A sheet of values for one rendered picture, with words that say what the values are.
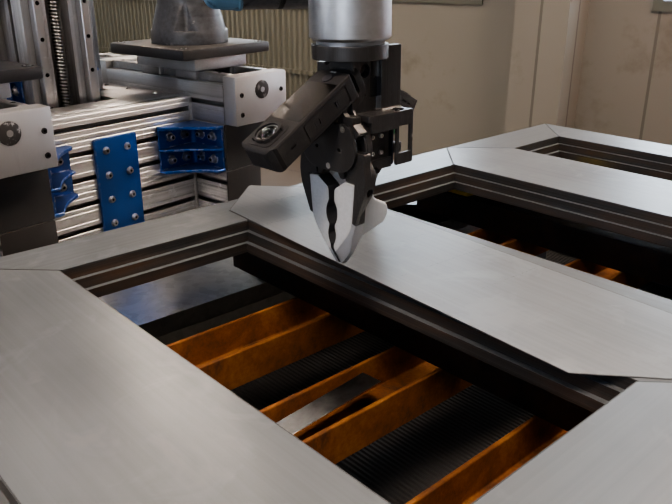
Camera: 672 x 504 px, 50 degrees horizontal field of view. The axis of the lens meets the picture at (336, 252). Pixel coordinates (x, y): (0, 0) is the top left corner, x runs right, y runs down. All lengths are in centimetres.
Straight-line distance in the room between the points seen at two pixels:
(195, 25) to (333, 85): 83
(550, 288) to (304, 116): 34
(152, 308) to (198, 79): 48
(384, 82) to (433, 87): 405
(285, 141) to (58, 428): 29
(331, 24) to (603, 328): 38
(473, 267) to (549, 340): 18
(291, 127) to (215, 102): 80
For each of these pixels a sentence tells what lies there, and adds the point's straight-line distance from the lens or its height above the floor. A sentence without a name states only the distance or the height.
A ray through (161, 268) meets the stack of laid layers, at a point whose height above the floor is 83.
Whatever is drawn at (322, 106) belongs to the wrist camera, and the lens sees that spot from 65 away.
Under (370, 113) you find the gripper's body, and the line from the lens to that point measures 69.
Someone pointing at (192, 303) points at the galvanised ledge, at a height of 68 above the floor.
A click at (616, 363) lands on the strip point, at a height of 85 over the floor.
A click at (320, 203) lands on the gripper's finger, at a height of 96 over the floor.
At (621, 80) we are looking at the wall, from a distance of 424.
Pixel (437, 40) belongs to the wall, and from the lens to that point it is 471.
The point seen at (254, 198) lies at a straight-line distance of 110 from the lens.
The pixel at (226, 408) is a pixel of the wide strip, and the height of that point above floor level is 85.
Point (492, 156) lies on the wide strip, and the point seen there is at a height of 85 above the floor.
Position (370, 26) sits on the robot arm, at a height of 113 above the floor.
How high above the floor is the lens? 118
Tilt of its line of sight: 22 degrees down
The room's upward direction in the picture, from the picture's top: straight up
